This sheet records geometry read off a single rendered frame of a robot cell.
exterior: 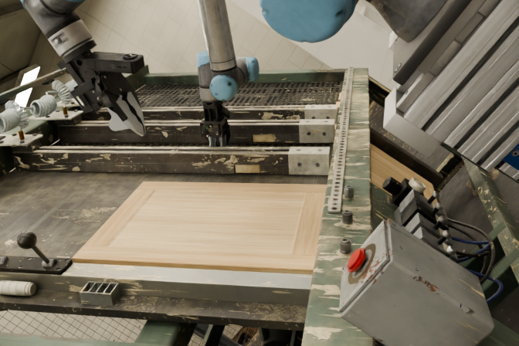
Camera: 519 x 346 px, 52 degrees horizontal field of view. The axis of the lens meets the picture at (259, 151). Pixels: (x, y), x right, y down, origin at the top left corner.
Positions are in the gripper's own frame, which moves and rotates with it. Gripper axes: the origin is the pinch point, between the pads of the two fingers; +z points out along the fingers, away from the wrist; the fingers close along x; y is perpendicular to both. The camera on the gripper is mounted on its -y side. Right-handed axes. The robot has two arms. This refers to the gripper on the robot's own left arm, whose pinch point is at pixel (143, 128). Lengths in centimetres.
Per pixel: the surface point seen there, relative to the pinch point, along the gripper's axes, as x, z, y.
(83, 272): 13.5, 19.1, 24.3
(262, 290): 12.3, 37.5, -10.3
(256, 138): -79, 35, 17
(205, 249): -2.6, 32.2, 6.8
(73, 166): -46, 7, 65
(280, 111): -98, 35, 11
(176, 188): -33.8, 25.4, 26.3
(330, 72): -174, 46, 7
